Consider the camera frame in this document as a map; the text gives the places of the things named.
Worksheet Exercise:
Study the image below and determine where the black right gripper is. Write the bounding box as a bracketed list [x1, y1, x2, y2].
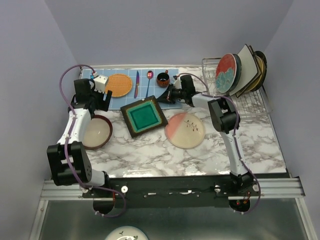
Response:
[154, 84, 185, 105]

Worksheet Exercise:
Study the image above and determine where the black teal square plate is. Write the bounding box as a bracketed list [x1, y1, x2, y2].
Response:
[120, 95, 168, 138]

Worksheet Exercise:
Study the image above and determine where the beige floral round plate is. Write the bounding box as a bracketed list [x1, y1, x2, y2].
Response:
[164, 112, 206, 149]

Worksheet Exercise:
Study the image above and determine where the red rimmed round plate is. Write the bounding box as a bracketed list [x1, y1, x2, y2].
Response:
[82, 115, 113, 150]

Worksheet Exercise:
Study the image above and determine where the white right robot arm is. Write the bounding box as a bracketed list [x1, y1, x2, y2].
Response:
[157, 73, 255, 196]

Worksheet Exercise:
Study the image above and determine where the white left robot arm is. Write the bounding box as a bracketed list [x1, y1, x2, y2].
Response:
[46, 75, 112, 198]

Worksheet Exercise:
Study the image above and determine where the woven wicker round trivet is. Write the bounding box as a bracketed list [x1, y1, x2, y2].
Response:
[105, 73, 133, 98]

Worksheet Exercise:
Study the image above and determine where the orange black mug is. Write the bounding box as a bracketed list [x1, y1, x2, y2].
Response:
[156, 70, 171, 88]

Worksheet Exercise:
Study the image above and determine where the blue grid placemat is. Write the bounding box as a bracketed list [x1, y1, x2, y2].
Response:
[82, 68, 183, 111]

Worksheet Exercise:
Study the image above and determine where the iridescent spoon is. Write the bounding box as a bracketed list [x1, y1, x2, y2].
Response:
[145, 70, 154, 98]

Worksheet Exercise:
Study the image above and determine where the iridescent knife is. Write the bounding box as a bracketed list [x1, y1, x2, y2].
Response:
[134, 70, 140, 99]

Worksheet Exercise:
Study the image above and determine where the white red rimmed plate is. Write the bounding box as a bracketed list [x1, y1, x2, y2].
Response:
[215, 53, 237, 94]

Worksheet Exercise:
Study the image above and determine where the cream square dark-rimmed plate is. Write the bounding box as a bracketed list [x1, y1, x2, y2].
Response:
[233, 44, 262, 98]

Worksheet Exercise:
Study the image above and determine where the yellow round plate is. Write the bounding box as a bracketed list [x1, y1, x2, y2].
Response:
[246, 56, 264, 92]

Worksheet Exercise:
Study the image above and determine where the dark olive round plate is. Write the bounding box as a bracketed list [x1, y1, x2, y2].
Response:
[248, 50, 267, 92]

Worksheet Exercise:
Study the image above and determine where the white floral plate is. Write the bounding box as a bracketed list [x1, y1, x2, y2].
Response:
[105, 226, 149, 240]

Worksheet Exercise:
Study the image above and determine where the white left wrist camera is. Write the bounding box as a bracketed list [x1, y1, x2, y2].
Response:
[92, 72, 109, 93]

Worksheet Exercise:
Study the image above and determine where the wire dish rack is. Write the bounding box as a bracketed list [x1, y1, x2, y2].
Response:
[201, 57, 273, 119]

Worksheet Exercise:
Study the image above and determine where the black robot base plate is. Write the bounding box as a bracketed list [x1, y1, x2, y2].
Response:
[82, 172, 263, 209]

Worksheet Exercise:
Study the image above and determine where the aluminium frame rail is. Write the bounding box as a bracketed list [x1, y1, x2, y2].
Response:
[40, 177, 305, 201]

